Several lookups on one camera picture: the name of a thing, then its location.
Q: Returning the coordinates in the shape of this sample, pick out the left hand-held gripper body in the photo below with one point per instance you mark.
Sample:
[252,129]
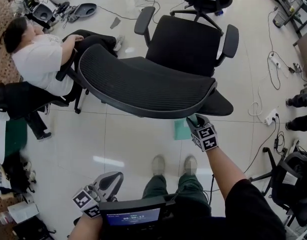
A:
[83,200]

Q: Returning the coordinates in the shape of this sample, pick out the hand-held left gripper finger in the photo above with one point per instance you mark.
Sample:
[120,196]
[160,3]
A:
[108,182]

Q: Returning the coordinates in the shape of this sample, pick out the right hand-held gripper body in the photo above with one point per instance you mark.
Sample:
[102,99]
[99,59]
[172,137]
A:
[206,136]

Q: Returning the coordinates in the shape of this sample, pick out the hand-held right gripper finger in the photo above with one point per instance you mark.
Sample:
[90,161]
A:
[203,121]
[191,127]

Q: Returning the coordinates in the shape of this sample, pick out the green dustpan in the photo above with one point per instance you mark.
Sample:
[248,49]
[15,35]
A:
[181,131]

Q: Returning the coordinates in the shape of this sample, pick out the person's left forearm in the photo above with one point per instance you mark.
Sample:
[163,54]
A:
[86,227]

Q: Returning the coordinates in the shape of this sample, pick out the person's right forearm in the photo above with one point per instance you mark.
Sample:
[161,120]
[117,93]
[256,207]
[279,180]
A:
[223,169]

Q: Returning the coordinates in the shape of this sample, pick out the person's right shoe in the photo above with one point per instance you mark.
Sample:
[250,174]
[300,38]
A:
[190,165]

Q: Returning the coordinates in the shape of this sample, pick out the person's shoe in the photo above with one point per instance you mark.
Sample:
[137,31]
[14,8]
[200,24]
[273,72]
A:
[158,165]
[190,165]

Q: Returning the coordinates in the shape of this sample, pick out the black chest-mounted display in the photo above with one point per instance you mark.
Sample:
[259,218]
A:
[133,219]

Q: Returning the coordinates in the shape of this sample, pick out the person's left leg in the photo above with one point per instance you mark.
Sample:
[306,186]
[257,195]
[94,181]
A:
[154,186]

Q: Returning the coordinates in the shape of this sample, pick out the person's leg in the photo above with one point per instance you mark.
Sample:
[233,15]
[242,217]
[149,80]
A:
[154,186]
[193,191]

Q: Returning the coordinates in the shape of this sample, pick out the person's left shoe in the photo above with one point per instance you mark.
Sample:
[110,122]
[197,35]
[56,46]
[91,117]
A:
[158,165]

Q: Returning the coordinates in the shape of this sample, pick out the person's right leg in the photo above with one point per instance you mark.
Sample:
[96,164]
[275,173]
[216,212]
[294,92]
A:
[193,191]

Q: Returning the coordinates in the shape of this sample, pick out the white cardboard box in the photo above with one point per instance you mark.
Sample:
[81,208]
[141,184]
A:
[22,212]

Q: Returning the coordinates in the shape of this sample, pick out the white power strip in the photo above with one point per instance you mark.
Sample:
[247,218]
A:
[269,117]
[273,59]

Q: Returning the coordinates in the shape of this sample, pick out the black backpack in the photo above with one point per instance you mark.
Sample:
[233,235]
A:
[16,171]

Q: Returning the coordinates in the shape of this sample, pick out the person's black shirt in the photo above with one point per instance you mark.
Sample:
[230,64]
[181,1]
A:
[253,209]

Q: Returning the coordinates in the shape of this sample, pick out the green bin with white lid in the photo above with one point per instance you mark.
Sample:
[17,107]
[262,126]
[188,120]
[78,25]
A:
[16,139]

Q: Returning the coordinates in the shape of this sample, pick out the small metal device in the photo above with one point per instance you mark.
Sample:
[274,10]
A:
[297,67]

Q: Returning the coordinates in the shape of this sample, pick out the small blue object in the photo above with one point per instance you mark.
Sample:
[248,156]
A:
[219,12]

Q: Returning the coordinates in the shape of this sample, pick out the gray flat plastic piece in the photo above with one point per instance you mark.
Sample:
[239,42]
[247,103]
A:
[115,22]

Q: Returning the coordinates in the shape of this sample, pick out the black shelf table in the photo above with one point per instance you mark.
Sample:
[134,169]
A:
[301,6]

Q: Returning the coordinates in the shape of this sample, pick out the gray chair seat shell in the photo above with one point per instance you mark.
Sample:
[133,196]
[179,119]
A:
[86,9]

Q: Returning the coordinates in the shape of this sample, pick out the gray chair shell with hole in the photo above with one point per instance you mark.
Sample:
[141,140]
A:
[49,10]

